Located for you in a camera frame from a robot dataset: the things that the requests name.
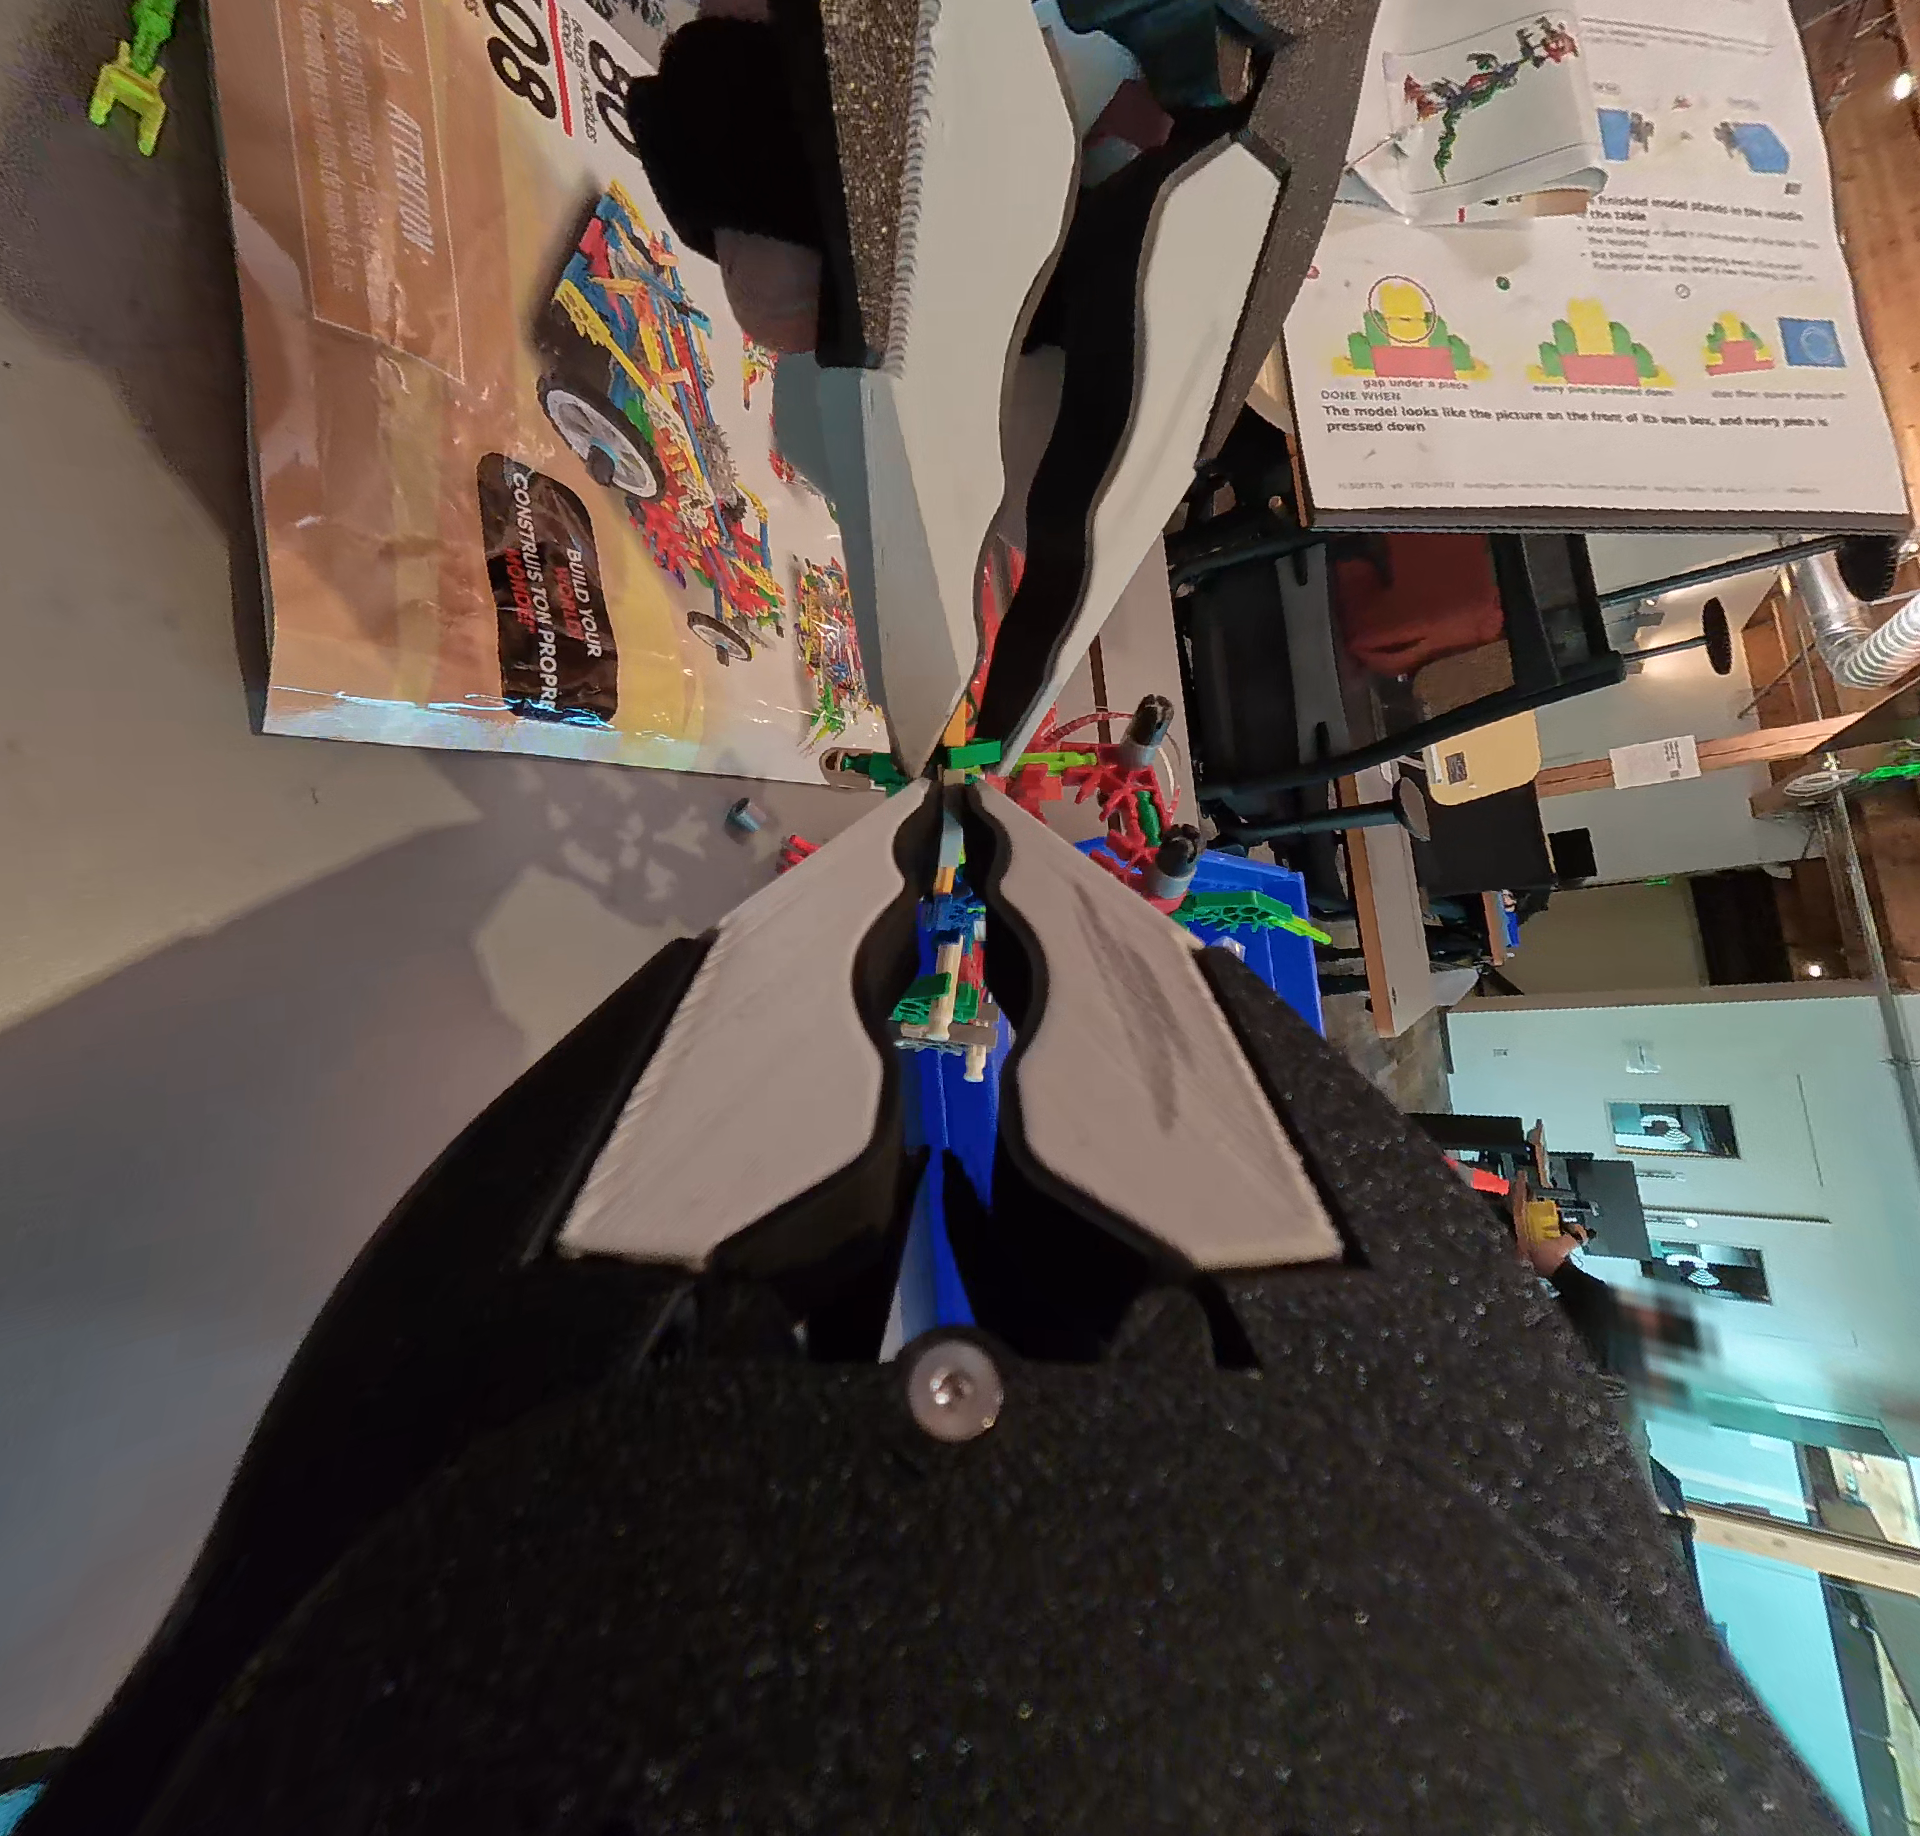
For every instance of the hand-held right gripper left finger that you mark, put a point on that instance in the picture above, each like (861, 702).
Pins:
(751, 1102)

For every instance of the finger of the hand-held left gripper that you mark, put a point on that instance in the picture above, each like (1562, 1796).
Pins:
(961, 293)
(1185, 307)

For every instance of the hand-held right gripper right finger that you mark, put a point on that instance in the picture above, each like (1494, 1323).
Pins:
(1155, 1117)

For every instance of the small multicolour toy model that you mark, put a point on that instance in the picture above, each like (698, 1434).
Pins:
(937, 998)

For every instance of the red yellow toy assembly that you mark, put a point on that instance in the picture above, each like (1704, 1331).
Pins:
(796, 851)

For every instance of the red toy model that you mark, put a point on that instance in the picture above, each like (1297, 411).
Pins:
(1116, 794)

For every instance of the green clip connector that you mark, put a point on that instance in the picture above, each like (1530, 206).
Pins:
(982, 753)

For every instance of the person's left hand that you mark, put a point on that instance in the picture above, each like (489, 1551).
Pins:
(771, 293)

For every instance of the crumpled toy booklet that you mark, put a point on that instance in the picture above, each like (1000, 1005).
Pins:
(1485, 112)

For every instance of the blue plastic bin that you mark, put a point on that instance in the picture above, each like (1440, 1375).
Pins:
(961, 1191)

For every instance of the silver spacer cylinder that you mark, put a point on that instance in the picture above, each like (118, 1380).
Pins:
(746, 818)

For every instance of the black disc on pole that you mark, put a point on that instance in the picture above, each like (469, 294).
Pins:
(1719, 653)
(1412, 804)

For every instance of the white instruction sheet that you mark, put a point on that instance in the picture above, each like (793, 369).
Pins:
(1650, 368)

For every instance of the white paper sign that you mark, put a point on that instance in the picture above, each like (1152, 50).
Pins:
(1655, 762)

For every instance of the white ceiling pipe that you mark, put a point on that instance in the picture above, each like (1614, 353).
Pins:
(1860, 623)

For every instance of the yellow-green clip connector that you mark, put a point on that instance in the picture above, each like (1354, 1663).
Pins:
(138, 68)

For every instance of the black metal frame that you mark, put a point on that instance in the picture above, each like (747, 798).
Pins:
(1276, 638)

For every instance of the dark wall sign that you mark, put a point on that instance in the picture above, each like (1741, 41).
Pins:
(1672, 1127)
(1711, 1274)

